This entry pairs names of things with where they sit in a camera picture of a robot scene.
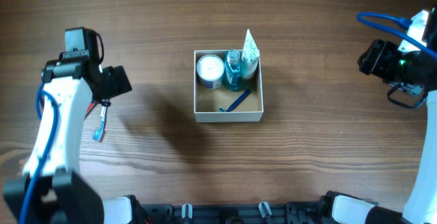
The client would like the red Colgate toothpaste tube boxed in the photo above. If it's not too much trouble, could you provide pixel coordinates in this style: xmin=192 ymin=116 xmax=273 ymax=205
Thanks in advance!
xmin=86 ymin=102 xmax=96 ymax=115

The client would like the blue white toothbrush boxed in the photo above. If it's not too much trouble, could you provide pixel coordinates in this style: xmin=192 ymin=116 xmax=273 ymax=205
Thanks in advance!
xmin=92 ymin=100 xmax=111 ymax=142

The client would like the white cotton swab jar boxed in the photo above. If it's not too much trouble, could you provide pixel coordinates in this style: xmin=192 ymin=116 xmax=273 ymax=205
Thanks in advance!
xmin=196 ymin=55 xmax=225 ymax=89

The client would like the blue mouthwash bottle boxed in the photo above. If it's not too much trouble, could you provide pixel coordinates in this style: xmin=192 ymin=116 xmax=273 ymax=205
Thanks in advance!
xmin=224 ymin=49 xmax=241 ymax=92

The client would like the blue disposable razor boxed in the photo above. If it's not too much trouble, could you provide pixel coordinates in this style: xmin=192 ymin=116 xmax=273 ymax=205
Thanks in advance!
xmin=219 ymin=89 xmax=251 ymax=113

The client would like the white lotion tube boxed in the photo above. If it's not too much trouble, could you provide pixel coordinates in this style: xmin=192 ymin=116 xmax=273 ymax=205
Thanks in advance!
xmin=240 ymin=29 xmax=260 ymax=79

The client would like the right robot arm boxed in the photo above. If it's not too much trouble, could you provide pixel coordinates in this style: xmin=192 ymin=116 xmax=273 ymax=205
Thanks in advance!
xmin=287 ymin=84 xmax=436 ymax=223

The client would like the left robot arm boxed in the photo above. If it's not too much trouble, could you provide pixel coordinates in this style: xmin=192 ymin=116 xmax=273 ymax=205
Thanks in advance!
xmin=3 ymin=57 xmax=135 ymax=223

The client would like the white cardboard box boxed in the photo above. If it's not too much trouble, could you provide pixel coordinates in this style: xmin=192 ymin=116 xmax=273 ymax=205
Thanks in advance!
xmin=193 ymin=62 xmax=264 ymax=123

